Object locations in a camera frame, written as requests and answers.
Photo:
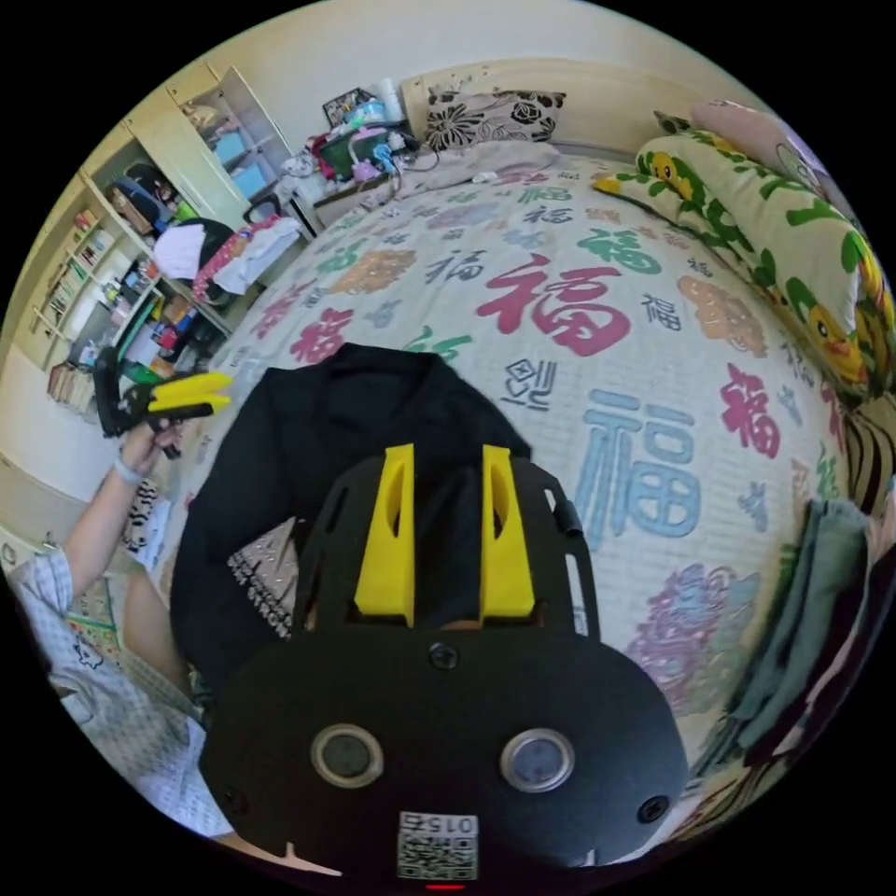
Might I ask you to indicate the rolled duck print blanket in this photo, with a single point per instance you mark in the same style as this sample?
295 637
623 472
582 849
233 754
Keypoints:
756 210

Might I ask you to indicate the cluttered bedside table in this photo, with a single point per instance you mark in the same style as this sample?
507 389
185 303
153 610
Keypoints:
350 150

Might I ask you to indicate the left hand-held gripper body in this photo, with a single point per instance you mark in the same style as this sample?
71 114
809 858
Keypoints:
136 406

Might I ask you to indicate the cream open shelf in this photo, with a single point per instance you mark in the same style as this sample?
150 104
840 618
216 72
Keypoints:
91 280

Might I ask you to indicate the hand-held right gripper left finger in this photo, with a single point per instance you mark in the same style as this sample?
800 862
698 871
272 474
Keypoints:
386 546

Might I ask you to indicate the bed with printed quilt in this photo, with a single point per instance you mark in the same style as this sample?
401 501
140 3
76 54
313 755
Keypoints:
630 392

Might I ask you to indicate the chair with clothes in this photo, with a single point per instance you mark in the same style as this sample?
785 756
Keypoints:
224 255

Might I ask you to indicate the cream cupboard with glass doors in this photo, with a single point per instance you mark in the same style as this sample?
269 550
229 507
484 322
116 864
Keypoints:
217 140

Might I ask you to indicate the pile of clothes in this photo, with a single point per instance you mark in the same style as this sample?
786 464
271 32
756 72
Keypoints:
805 616

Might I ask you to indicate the person's left hand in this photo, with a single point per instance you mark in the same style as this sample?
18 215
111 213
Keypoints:
143 451

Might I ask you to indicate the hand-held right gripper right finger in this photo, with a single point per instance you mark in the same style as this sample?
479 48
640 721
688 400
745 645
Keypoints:
509 560

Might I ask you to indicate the black t-shirt with print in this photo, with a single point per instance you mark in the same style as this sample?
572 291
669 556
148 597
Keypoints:
294 448

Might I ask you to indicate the black floral pillow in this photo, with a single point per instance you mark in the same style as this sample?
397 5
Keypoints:
490 115

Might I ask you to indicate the striped brown pillow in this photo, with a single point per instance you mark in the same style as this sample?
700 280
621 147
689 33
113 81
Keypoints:
871 448

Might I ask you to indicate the pink cushion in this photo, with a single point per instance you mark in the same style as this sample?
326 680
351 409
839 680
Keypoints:
763 133

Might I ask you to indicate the person's left forearm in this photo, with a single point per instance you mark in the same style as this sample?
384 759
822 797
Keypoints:
105 518

